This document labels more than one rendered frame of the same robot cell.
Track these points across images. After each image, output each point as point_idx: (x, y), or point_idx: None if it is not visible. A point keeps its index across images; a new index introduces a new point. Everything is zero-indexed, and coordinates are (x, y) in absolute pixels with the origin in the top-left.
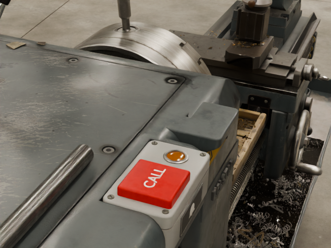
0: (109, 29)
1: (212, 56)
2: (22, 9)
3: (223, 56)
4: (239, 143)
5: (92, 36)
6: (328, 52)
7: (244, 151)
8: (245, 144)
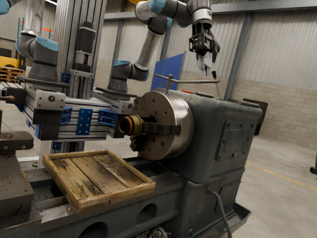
0: (171, 96)
1: (11, 162)
2: None
3: (2, 159)
4: (79, 158)
5: (177, 100)
6: None
7: (90, 150)
8: (85, 151)
